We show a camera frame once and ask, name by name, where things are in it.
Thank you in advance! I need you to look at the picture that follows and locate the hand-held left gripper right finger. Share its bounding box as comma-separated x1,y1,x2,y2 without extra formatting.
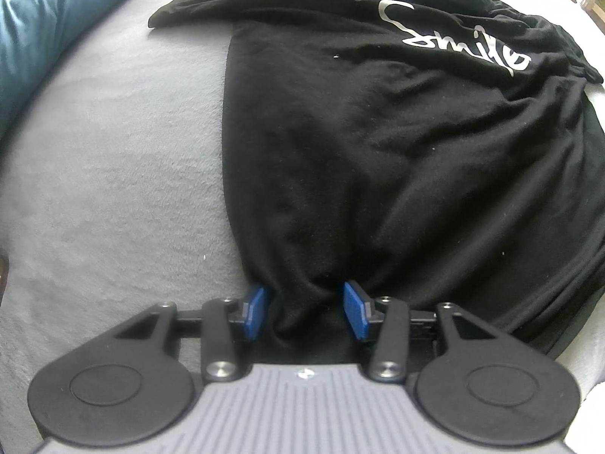
343,280,509,383

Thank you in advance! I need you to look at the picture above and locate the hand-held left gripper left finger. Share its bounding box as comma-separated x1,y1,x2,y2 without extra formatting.
101,284,276,384

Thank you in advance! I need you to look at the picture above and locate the black t-shirt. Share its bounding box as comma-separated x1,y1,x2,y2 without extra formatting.
147,0,605,360

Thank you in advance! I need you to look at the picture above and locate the grey bed blanket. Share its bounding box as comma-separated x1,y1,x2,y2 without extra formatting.
0,0,605,436

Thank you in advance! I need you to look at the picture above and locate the blue duvet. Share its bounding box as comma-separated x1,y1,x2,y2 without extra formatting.
0,0,173,126

